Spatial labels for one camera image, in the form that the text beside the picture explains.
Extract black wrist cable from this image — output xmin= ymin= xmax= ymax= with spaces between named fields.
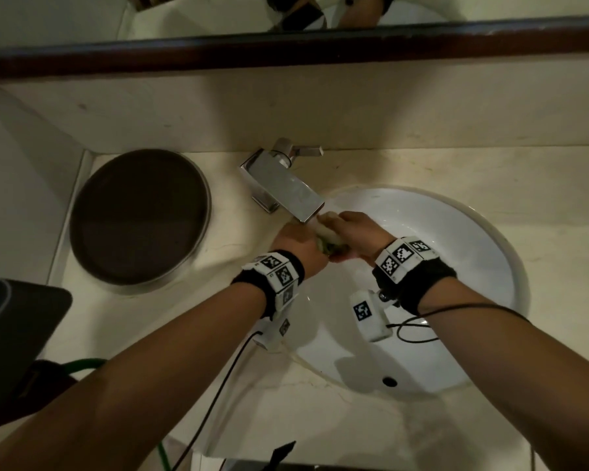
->
xmin=385 ymin=302 xmax=532 ymax=345
xmin=170 ymin=330 xmax=264 ymax=471

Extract black right wristband with markers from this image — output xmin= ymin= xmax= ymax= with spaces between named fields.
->
xmin=371 ymin=236 xmax=458 ymax=316

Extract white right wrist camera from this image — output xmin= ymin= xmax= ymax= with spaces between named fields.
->
xmin=348 ymin=288 xmax=399 ymax=343

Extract person's left forearm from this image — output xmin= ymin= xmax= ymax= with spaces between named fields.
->
xmin=0 ymin=283 xmax=268 ymax=471

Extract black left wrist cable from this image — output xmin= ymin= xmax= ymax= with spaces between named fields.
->
xmin=170 ymin=330 xmax=264 ymax=471

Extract dark round tray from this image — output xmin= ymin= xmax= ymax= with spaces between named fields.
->
xmin=68 ymin=148 xmax=213 ymax=296

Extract white green-edged cleaning cloth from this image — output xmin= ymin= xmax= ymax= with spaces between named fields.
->
xmin=313 ymin=218 xmax=350 ymax=256

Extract dark wooden framed mirror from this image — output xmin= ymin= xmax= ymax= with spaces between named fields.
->
xmin=0 ymin=0 xmax=589 ymax=83

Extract black left wristband with markers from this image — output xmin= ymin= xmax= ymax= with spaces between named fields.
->
xmin=230 ymin=249 xmax=307 ymax=321

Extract white oval sink basin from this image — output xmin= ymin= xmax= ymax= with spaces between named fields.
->
xmin=282 ymin=186 xmax=529 ymax=402

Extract person's right hand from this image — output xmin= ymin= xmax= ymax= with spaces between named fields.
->
xmin=316 ymin=210 xmax=397 ymax=265

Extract black wristband with markers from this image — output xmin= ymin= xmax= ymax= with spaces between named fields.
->
xmin=371 ymin=236 xmax=458 ymax=316
xmin=230 ymin=249 xmax=307 ymax=321

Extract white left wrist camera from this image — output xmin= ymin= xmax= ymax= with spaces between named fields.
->
xmin=251 ymin=315 xmax=294 ymax=353

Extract person's left hand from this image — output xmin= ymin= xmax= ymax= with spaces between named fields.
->
xmin=270 ymin=221 xmax=328 ymax=281

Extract person's grey trousers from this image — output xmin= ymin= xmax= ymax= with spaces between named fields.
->
xmin=267 ymin=440 xmax=298 ymax=471

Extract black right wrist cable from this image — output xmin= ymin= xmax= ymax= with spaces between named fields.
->
xmin=385 ymin=302 xmax=532 ymax=345

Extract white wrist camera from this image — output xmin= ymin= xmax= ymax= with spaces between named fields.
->
xmin=251 ymin=315 xmax=294 ymax=353
xmin=348 ymin=288 xmax=399 ymax=343

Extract person's right forearm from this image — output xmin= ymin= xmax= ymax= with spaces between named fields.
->
xmin=417 ymin=277 xmax=589 ymax=471

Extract chrome faucet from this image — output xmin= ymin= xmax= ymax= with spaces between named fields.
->
xmin=239 ymin=137 xmax=327 ymax=225

